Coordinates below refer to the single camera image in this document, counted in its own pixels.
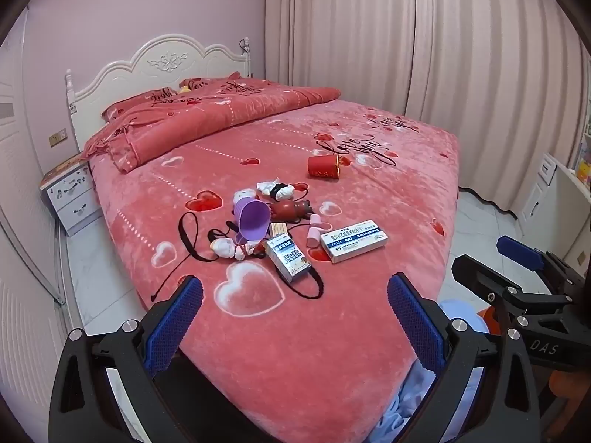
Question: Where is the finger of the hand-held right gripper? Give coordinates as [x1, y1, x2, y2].
[497, 235, 588, 283]
[451, 254, 579, 330]

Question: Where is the red cylindrical can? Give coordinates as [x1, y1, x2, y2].
[307, 154, 343, 180]

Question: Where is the orange plastic object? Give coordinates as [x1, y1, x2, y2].
[478, 307, 505, 336]

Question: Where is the black cord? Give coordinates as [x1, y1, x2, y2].
[152, 211, 325, 303]

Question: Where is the brown pig toy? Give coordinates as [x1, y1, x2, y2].
[268, 198, 312, 221]

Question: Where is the white wardrobe door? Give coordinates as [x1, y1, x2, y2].
[0, 4, 68, 306]

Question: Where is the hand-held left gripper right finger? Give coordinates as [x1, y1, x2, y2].
[386, 272, 542, 443]

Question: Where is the white carved headboard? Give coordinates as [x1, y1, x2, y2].
[65, 33, 254, 148]

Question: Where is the pink pleated curtain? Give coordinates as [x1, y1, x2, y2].
[265, 0, 591, 217]

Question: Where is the red printed pillow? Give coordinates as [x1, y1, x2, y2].
[178, 72, 242, 94]
[100, 87, 185, 121]

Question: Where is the white cabinet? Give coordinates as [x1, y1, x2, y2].
[521, 136, 591, 280]

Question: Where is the purple ribbed plastic cup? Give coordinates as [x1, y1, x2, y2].
[233, 199, 272, 245]

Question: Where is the large white medicine box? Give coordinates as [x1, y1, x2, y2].
[320, 219, 389, 265]

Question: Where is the white nightstand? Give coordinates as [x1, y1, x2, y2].
[39, 157, 105, 237]

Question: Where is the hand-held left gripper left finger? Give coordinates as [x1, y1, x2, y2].
[48, 274, 204, 443]

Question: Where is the small blue white medicine box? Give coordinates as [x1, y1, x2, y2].
[264, 234, 314, 284]

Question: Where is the folded red quilt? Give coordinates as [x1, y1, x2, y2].
[83, 78, 342, 175]

